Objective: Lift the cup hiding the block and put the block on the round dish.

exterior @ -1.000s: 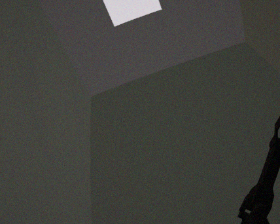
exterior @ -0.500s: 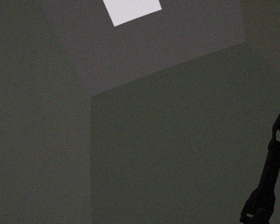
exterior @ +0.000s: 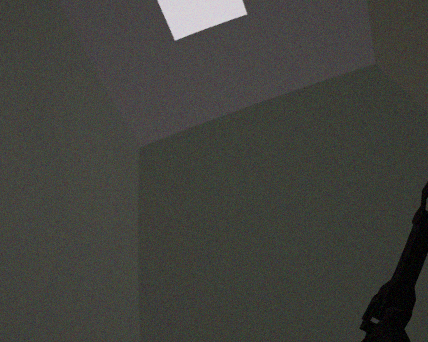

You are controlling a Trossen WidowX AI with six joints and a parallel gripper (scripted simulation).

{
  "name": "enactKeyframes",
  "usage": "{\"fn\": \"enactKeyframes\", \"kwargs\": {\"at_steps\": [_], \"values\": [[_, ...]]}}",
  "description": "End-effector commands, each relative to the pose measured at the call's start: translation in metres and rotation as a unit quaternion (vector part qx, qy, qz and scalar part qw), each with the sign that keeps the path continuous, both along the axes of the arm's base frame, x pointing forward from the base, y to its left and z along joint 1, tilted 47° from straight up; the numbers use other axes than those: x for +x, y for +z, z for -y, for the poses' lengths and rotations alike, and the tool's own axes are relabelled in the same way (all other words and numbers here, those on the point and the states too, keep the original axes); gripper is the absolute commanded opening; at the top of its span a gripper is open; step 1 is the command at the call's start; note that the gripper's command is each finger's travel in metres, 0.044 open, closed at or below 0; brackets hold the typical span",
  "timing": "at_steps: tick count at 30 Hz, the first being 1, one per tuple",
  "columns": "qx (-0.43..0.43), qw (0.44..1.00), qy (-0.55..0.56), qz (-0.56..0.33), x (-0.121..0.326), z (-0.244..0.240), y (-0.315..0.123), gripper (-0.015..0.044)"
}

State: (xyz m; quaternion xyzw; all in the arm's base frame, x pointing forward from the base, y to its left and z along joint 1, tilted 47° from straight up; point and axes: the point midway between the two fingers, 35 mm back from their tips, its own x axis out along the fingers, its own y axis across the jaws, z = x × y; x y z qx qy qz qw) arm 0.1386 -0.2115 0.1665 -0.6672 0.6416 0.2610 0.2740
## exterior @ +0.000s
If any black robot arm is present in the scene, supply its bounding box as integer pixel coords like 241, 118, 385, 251
360, 181, 428, 342

